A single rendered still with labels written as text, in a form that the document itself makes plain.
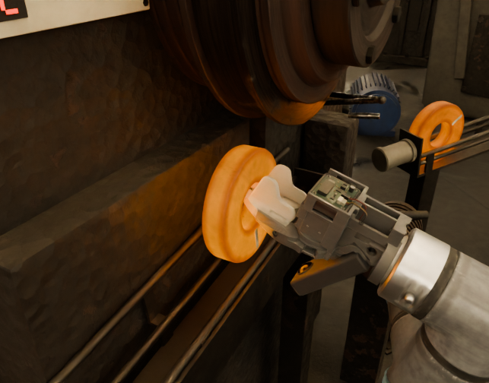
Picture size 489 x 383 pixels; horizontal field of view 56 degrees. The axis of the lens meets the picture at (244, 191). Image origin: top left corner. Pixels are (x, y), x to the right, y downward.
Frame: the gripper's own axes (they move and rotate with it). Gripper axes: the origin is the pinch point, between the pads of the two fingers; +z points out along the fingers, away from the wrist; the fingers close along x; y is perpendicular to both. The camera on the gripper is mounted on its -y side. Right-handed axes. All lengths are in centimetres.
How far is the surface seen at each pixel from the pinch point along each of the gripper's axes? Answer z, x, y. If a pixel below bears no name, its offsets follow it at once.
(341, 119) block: -0.2, -42.8, -5.0
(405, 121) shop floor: -1, -266, -91
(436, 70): -2, -296, -60
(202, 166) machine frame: 8.6, -3.5, -2.5
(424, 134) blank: -16, -65, -9
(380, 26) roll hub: -3.6, -24.6, 19.2
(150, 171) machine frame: 11.0, 5.7, -0.1
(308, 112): 0.6, -18.9, 5.0
